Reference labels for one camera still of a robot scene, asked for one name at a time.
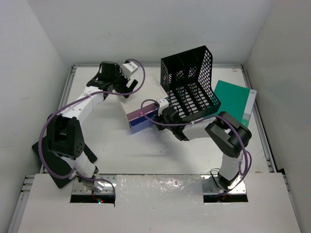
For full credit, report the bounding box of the white drawer organizer box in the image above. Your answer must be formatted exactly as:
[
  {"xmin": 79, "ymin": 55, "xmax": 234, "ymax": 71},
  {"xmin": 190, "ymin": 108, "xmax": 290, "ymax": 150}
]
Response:
[{"xmin": 116, "ymin": 74, "xmax": 170, "ymax": 133}]

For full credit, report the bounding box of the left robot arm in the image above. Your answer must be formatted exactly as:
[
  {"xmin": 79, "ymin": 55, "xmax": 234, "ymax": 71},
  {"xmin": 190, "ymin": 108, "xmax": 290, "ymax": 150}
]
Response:
[{"xmin": 45, "ymin": 59, "xmax": 138, "ymax": 180}]

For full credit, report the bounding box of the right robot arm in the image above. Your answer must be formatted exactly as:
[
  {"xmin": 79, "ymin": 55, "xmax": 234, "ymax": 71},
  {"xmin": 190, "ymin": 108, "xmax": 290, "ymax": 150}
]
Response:
[{"xmin": 155, "ymin": 107, "xmax": 252, "ymax": 189}]

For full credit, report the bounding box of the black mesh file organizer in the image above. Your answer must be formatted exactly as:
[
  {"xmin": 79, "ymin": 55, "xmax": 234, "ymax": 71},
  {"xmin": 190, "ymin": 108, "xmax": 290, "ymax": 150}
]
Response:
[{"xmin": 160, "ymin": 46, "xmax": 221, "ymax": 121}]

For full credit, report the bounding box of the green notebook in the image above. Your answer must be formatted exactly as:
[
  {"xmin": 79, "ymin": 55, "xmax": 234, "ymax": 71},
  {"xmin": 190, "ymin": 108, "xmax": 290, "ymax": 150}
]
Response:
[{"xmin": 214, "ymin": 80, "xmax": 257, "ymax": 128}]

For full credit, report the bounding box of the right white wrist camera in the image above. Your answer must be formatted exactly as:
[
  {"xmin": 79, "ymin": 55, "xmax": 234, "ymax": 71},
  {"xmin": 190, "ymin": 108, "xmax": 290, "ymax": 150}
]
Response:
[{"xmin": 156, "ymin": 98, "xmax": 169, "ymax": 116}]

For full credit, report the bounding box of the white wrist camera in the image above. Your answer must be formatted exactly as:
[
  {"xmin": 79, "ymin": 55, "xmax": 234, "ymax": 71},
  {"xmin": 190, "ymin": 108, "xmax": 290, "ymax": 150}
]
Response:
[
  {"xmin": 156, "ymin": 98, "xmax": 169, "ymax": 116},
  {"xmin": 121, "ymin": 62, "xmax": 138, "ymax": 80}
]

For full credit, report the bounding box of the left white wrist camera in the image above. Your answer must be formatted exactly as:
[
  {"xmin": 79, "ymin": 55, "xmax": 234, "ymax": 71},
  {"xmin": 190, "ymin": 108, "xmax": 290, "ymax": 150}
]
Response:
[{"xmin": 121, "ymin": 62, "xmax": 138, "ymax": 80}]

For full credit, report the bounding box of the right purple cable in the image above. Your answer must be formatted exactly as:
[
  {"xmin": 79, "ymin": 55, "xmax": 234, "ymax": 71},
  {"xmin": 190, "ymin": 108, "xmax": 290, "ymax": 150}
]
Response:
[{"xmin": 140, "ymin": 99, "xmax": 253, "ymax": 197}]

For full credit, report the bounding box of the purple cable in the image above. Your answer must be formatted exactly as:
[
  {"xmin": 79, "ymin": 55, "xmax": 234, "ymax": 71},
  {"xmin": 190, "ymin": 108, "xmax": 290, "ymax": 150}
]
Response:
[
  {"xmin": 140, "ymin": 99, "xmax": 253, "ymax": 197},
  {"xmin": 38, "ymin": 58, "xmax": 146, "ymax": 197}
]

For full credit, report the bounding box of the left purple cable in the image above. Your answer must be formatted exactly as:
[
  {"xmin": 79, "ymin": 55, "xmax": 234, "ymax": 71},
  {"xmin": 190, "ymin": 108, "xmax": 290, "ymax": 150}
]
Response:
[{"xmin": 38, "ymin": 58, "xmax": 146, "ymax": 197}]

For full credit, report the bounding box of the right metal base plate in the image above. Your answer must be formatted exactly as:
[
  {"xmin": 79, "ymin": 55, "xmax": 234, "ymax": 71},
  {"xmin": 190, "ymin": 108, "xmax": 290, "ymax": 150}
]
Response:
[{"xmin": 201, "ymin": 175, "xmax": 247, "ymax": 195}]

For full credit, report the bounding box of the metal base plate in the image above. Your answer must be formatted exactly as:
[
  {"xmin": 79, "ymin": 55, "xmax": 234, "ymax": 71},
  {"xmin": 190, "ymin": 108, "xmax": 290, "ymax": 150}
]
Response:
[
  {"xmin": 201, "ymin": 175, "xmax": 247, "ymax": 195},
  {"xmin": 71, "ymin": 173, "xmax": 117, "ymax": 195}
]

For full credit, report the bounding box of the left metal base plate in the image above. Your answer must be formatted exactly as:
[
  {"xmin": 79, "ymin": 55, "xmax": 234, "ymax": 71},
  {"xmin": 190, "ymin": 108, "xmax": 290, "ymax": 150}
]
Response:
[{"xmin": 71, "ymin": 173, "xmax": 117, "ymax": 195}]

